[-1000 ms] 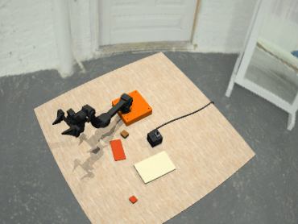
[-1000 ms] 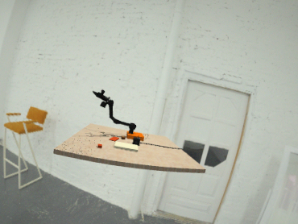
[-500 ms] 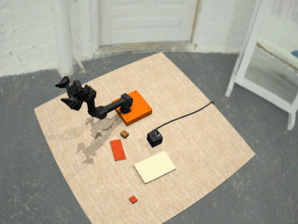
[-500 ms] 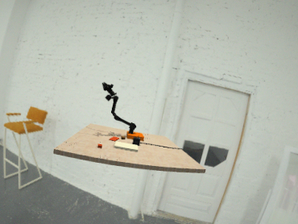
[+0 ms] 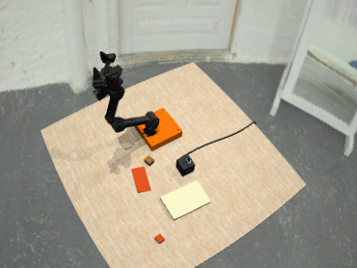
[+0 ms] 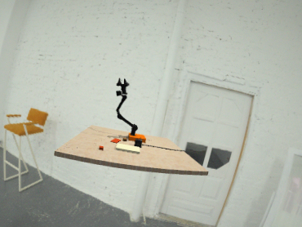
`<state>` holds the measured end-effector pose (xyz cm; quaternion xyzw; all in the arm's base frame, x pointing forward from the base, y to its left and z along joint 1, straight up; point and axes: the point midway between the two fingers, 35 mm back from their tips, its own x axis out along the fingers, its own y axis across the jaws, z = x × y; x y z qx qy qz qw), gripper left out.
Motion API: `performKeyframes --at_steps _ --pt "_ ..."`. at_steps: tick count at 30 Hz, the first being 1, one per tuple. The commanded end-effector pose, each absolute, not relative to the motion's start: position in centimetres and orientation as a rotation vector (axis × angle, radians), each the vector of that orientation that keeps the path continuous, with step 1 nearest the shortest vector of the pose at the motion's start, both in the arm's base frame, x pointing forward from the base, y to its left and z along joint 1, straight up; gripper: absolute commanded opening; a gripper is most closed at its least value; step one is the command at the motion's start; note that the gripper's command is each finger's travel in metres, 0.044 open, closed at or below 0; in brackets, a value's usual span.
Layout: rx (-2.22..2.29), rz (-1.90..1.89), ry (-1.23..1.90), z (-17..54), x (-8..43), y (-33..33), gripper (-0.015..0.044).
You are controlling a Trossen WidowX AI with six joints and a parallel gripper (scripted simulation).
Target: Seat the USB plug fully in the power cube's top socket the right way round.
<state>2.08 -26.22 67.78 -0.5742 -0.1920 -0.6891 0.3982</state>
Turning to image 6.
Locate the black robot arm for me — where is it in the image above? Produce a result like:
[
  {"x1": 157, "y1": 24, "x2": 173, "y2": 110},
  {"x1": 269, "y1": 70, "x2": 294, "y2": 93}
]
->
[{"x1": 116, "y1": 83, "x2": 138, "y2": 136}]

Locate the orange-red flat rectangular block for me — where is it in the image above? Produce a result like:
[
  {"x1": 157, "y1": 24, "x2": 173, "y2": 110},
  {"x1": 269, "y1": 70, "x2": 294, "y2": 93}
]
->
[{"x1": 110, "y1": 138, "x2": 120, "y2": 143}]

